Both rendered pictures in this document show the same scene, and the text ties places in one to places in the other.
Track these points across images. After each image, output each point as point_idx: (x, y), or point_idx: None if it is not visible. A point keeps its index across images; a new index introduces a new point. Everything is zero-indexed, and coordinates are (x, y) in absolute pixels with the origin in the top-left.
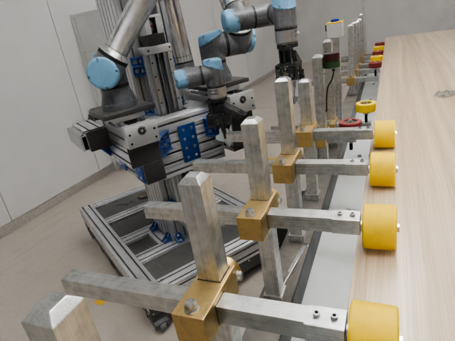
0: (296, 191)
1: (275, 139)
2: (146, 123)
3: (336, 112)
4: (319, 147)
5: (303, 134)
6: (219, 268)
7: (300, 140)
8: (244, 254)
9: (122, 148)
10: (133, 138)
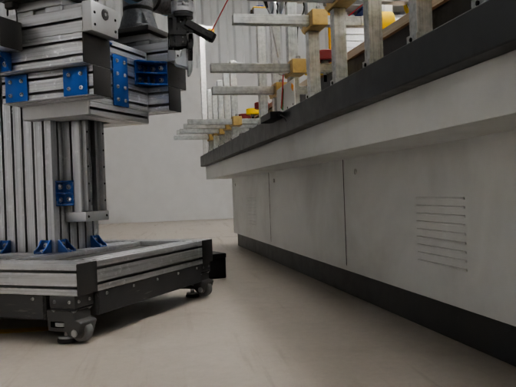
0: (344, 28)
1: (288, 21)
2: (109, 9)
3: (262, 105)
4: (300, 71)
5: (321, 11)
6: None
7: (318, 17)
8: (175, 259)
9: (67, 37)
10: (97, 18)
